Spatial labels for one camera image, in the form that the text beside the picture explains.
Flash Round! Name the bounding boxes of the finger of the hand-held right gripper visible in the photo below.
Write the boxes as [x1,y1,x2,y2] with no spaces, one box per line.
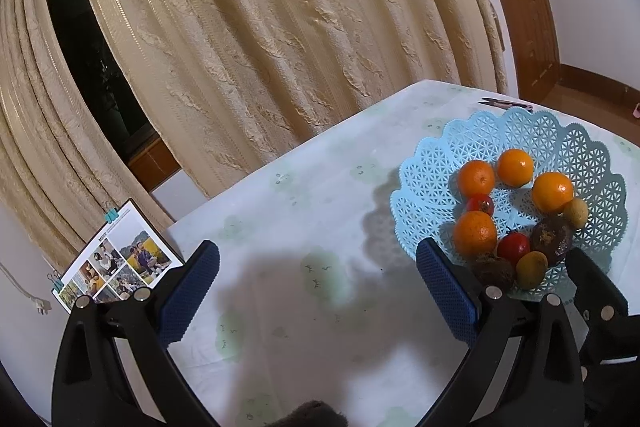
[565,247,630,324]

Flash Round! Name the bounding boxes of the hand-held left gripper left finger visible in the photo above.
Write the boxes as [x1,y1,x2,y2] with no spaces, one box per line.
[51,239,222,427]

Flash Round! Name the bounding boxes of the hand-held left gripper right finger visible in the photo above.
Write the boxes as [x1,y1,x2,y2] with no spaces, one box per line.
[415,237,586,427]

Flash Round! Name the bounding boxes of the dark passion fruit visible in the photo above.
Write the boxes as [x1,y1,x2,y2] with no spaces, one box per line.
[529,216,574,267]
[472,254,516,293]

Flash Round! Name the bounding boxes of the small yellow mango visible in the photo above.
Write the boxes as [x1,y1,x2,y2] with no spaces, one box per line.
[515,252,548,290]
[562,198,589,230]

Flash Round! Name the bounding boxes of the orange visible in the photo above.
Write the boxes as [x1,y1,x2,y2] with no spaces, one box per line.
[453,210,499,258]
[531,172,575,214]
[457,159,497,198]
[496,148,536,186]

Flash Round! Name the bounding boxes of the red tomato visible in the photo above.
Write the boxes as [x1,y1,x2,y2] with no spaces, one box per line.
[466,193,496,217]
[496,231,531,265]

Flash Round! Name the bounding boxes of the blue plastic lattice basket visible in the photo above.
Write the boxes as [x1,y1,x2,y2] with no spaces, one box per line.
[389,107,629,305]

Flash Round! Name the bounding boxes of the photo desk calendar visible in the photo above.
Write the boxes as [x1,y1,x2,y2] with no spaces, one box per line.
[50,199,186,313]

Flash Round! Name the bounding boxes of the wooden window sill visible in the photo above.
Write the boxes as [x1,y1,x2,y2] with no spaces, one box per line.
[127,134,183,194]

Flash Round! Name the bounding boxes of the small scissors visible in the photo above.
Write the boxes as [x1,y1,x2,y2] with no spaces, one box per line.
[477,96,535,112]

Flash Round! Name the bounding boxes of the cream textured curtain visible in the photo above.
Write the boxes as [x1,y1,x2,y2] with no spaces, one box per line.
[70,0,508,200]
[0,0,176,273]

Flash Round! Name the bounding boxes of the dark window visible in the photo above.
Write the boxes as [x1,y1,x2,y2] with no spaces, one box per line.
[40,0,157,158]

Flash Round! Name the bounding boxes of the white power plug cable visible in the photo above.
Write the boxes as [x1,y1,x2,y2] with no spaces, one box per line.
[0,263,52,315]

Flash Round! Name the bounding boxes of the wooden door frame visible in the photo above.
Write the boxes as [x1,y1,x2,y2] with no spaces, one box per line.
[457,0,562,100]

